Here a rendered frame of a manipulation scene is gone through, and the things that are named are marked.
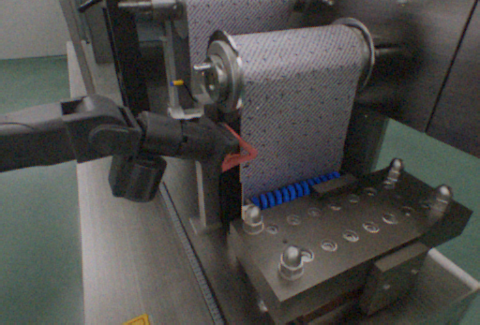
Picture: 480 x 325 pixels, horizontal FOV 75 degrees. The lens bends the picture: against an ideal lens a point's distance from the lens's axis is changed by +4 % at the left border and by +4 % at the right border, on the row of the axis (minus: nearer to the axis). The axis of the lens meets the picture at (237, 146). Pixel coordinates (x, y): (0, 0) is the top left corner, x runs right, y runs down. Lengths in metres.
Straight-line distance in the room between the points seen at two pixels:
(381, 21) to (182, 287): 0.62
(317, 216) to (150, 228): 0.37
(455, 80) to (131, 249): 0.66
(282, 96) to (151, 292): 0.42
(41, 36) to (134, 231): 5.47
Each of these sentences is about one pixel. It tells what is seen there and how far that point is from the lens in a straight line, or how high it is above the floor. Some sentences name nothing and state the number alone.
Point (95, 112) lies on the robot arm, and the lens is 0.39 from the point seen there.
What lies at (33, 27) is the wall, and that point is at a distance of 6.05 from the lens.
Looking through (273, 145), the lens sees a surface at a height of 1.14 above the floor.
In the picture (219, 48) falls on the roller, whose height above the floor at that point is 1.30.
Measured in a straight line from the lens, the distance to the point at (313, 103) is 0.56.
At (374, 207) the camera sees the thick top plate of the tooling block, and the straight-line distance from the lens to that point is 0.62.
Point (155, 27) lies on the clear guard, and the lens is 1.48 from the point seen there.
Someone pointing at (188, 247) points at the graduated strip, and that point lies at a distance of 0.68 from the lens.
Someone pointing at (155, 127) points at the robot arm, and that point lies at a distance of 0.42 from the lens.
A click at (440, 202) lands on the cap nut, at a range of 0.66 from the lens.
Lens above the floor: 1.41
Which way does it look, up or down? 31 degrees down
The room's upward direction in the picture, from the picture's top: straight up
